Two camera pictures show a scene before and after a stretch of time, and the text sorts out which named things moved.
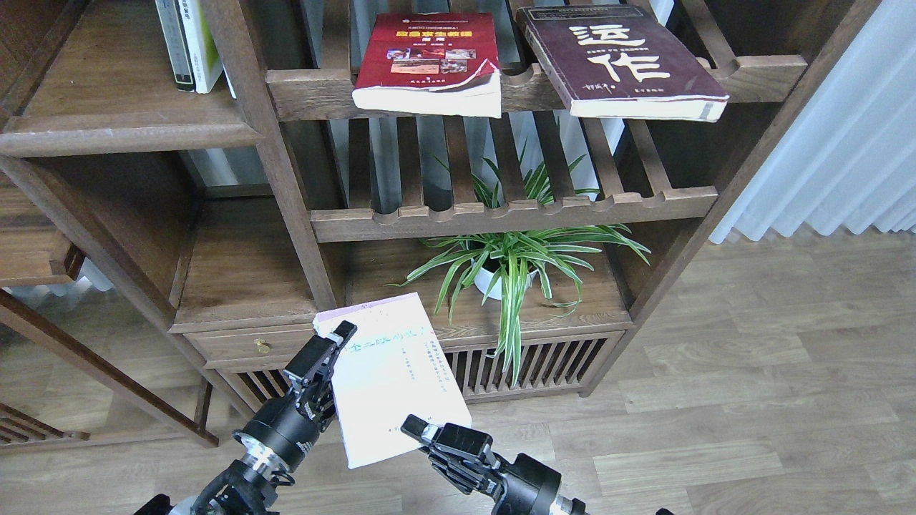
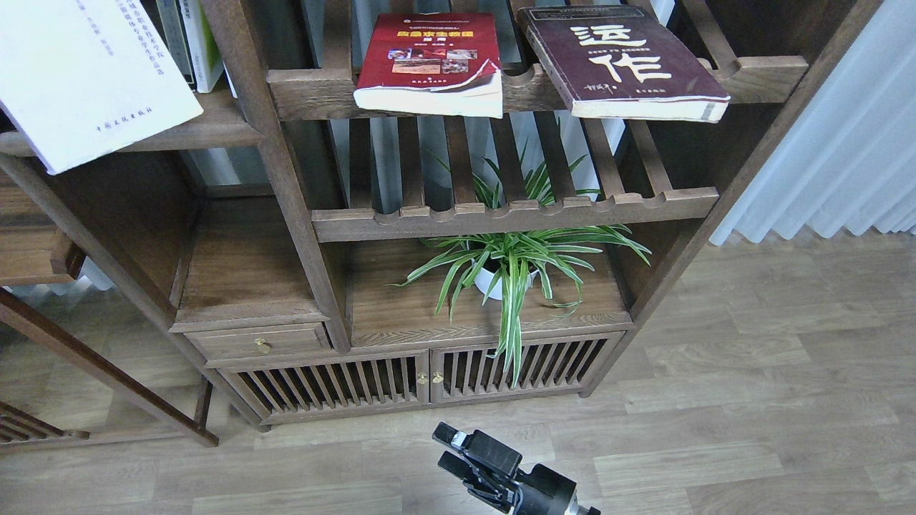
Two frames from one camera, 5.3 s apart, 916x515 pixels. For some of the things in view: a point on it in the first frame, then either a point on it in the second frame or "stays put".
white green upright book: (200, 26) stays put
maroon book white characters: (619, 61) stays put
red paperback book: (444, 63) stays put
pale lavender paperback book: (391, 367) to (83, 79)
